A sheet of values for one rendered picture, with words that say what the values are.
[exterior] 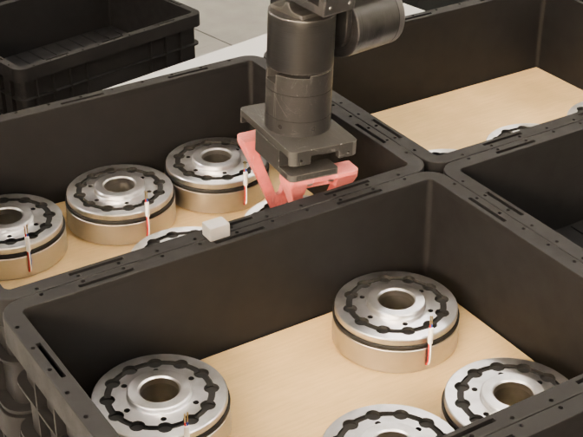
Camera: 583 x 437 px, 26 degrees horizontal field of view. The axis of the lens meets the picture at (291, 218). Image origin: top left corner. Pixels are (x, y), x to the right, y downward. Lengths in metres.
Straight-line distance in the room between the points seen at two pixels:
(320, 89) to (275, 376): 0.24
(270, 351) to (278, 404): 0.07
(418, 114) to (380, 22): 0.35
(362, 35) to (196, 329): 0.28
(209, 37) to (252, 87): 2.51
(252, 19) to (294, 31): 2.92
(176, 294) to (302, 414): 0.13
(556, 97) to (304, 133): 0.49
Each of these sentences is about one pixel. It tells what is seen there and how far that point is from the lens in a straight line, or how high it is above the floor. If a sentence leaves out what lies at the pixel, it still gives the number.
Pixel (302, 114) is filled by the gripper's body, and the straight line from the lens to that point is 1.06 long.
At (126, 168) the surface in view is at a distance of 1.25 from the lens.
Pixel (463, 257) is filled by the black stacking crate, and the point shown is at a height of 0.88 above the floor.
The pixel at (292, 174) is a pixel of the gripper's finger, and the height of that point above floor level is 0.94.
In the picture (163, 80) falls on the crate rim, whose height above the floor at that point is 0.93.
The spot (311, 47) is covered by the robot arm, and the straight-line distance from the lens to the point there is 1.04.
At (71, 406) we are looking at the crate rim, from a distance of 0.83.
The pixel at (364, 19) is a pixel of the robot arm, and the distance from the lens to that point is 1.08.
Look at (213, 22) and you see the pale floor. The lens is 3.94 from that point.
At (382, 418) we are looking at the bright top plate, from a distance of 0.92.
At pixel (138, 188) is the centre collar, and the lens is 1.20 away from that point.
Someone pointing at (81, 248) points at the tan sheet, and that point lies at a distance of 1.18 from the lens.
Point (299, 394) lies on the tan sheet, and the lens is 0.99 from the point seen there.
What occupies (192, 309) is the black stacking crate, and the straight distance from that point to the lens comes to 1.00.
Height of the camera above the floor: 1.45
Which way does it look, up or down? 30 degrees down
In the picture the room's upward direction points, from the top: straight up
